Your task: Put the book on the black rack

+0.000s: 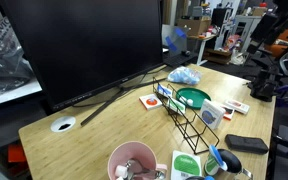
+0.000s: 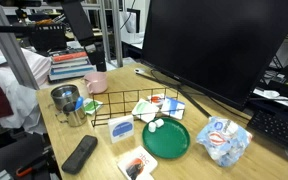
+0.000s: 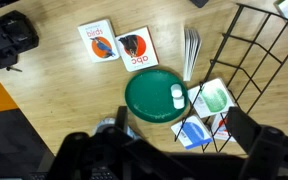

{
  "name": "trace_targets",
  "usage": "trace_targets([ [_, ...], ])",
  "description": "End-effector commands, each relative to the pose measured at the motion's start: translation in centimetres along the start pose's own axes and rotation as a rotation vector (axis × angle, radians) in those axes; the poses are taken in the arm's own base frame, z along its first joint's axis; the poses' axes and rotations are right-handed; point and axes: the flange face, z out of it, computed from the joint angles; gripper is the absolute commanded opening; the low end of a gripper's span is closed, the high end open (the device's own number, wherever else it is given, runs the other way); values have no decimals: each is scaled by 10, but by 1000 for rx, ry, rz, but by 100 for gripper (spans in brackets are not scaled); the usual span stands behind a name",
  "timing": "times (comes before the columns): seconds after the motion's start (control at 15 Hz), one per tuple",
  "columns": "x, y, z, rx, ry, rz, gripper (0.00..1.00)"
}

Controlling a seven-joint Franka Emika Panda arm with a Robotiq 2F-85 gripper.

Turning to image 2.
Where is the white book blue oval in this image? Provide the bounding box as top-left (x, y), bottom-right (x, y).
top-left (108, 115), bottom-right (134, 143)

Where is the white book red circle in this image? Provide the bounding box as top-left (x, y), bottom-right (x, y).
top-left (147, 93), bottom-right (165, 107)

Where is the white book green in rack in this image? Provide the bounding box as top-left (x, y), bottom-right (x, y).
top-left (132, 99), bottom-right (159, 123)

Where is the white book blue in rack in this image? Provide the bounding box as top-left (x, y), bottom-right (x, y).
top-left (161, 97), bottom-right (185, 120)

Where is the white book green cover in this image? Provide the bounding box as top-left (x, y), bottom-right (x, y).
top-left (83, 98), bottom-right (102, 115)

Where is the white abc book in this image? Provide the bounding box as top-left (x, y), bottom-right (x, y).
top-left (117, 146), bottom-right (158, 180)

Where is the black monitor stand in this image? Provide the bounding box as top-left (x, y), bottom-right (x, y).
top-left (134, 68), bottom-right (213, 119)

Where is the white marshmallow on plate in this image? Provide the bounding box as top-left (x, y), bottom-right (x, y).
top-left (148, 122), bottom-right (156, 133)
top-left (155, 119), bottom-right (164, 128)

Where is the pink mug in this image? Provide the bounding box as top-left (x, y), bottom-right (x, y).
top-left (83, 72), bottom-right (108, 94)

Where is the green round plate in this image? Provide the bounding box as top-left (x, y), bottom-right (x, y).
top-left (142, 117), bottom-right (190, 159)

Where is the blue spoon in cup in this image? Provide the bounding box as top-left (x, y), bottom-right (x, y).
top-left (75, 96), bottom-right (84, 110)

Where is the small steel cup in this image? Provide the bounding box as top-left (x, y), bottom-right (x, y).
top-left (55, 102), bottom-right (87, 127)

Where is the stack of books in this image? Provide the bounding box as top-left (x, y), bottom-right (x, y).
top-left (48, 48), bottom-right (96, 81)

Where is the large black monitor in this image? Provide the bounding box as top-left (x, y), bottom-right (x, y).
top-left (142, 0), bottom-right (288, 109)

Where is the plastic bag of items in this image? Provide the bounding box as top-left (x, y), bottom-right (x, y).
top-left (196, 116), bottom-right (253, 167)

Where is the black eraser block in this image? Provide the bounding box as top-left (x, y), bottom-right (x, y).
top-left (61, 135), bottom-right (98, 174)

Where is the black keyboard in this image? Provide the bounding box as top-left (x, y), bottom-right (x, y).
top-left (248, 110), bottom-right (288, 147)

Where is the black wire rack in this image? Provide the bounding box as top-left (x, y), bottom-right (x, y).
top-left (91, 87), bottom-right (179, 127)

